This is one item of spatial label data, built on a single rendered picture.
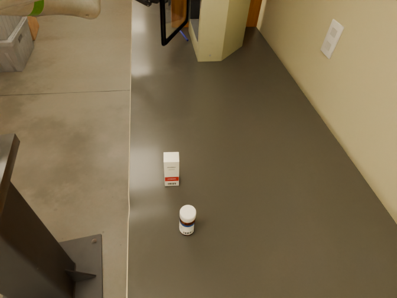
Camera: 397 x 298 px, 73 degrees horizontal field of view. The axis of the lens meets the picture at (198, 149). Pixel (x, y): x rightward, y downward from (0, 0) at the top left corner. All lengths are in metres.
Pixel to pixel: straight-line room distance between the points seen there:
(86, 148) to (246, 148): 1.58
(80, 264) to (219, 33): 1.39
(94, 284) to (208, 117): 1.11
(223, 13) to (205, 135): 0.54
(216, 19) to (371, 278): 1.01
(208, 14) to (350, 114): 0.66
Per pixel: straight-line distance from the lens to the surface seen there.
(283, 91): 1.17
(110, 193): 1.92
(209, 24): 1.21
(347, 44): 1.06
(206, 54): 1.27
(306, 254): 0.73
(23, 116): 2.72
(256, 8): 1.66
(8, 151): 0.98
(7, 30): 3.24
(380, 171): 0.95
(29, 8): 1.17
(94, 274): 1.68
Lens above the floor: 1.56
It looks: 47 degrees down
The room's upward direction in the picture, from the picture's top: 5 degrees clockwise
